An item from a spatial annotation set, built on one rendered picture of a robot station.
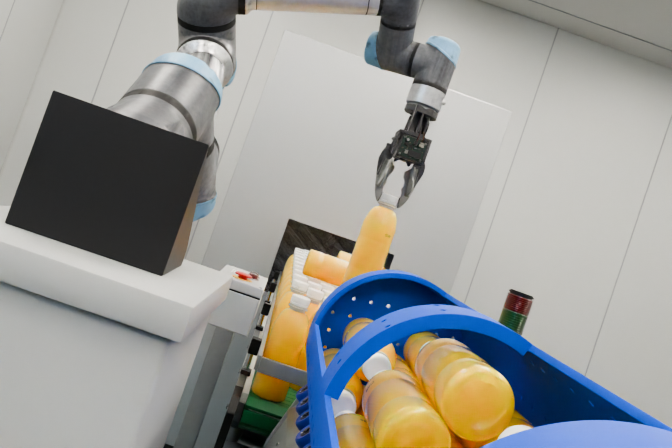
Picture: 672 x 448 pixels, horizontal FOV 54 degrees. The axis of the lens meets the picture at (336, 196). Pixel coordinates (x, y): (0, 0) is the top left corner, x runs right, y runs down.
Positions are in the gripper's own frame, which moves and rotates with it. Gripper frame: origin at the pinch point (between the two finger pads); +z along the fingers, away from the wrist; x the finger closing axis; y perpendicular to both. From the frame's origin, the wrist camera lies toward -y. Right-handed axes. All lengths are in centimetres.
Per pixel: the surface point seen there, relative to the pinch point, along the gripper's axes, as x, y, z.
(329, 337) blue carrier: -4.9, 25.1, 27.6
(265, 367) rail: -13.1, 10.9, 39.6
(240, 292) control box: -22.7, 7.8, 28.0
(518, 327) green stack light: 42.1, -17.1, 17.8
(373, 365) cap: 0, 49, 25
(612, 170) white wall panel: 218, -398, -108
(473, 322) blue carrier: 4, 71, 13
